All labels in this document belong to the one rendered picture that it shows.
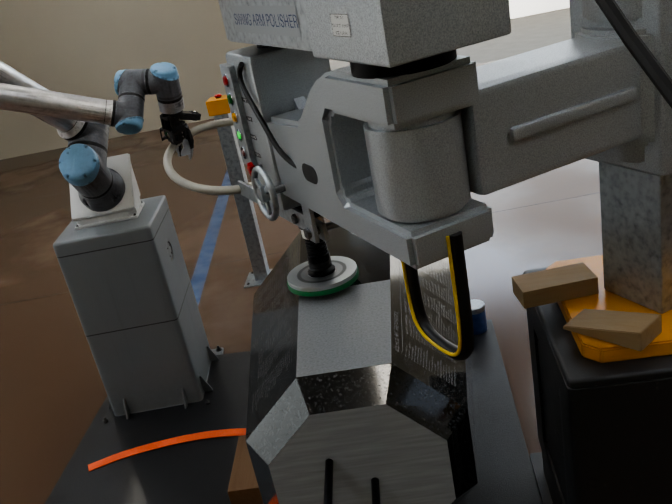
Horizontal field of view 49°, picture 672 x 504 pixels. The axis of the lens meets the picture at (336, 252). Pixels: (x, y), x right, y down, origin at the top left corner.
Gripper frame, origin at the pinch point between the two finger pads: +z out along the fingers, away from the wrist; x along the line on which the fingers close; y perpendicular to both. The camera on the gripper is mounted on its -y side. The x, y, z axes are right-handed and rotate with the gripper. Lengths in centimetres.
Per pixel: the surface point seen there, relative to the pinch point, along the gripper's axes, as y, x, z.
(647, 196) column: 17, 165, -46
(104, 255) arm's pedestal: 32, -23, 36
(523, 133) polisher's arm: 47, 144, -72
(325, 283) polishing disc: 41, 90, -5
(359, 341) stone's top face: 59, 112, -9
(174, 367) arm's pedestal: 33, 2, 88
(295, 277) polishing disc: 40, 79, -2
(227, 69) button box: 34, 58, -62
